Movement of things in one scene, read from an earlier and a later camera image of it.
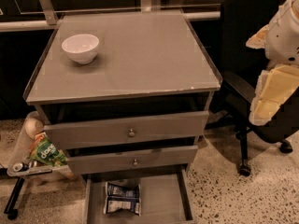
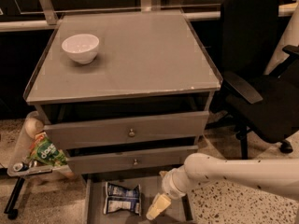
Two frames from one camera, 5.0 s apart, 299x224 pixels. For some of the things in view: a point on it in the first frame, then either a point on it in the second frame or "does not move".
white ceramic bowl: x=81 y=48 does not move
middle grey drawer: x=134 y=160 does not move
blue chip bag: x=119 y=197 does not move
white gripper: x=284 y=42 to x=168 y=185
